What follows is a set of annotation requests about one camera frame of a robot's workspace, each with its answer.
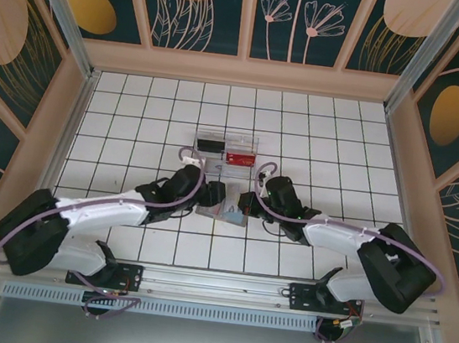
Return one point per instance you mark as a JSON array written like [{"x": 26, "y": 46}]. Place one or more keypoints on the grey foil pouch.
[{"x": 228, "y": 215}]

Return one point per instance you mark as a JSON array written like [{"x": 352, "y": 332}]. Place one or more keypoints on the silver VIP card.
[{"x": 215, "y": 165}]

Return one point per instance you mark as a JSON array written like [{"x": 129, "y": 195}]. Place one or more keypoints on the clear acrylic card organizer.
[{"x": 242, "y": 141}]

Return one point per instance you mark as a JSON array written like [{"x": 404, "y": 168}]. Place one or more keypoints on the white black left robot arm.
[{"x": 101, "y": 209}]

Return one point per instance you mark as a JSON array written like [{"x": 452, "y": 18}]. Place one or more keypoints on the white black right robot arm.
[{"x": 331, "y": 235}]

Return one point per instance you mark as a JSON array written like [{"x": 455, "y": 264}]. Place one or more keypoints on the red VIP card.
[{"x": 239, "y": 158}]

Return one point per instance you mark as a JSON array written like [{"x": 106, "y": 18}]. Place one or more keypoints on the black VIP card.
[{"x": 210, "y": 144}]

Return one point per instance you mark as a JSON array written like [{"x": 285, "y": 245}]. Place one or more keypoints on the green controller board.
[{"x": 347, "y": 324}]

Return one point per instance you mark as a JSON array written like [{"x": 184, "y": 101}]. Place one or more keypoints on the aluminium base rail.
[{"x": 219, "y": 284}]

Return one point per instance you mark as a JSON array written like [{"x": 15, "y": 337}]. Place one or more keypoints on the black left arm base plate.
[{"x": 131, "y": 277}]

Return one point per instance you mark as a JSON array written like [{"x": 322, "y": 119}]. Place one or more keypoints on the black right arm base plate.
[{"x": 302, "y": 297}]

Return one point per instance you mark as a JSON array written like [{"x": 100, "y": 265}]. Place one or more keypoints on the aluminium table edge rail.
[
  {"x": 84, "y": 97},
  {"x": 391, "y": 133}
]

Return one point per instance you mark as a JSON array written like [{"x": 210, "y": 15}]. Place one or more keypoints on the aluminium corner post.
[
  {"x": 63, "y": 18},
  {"x": 432, "y": 58}
]

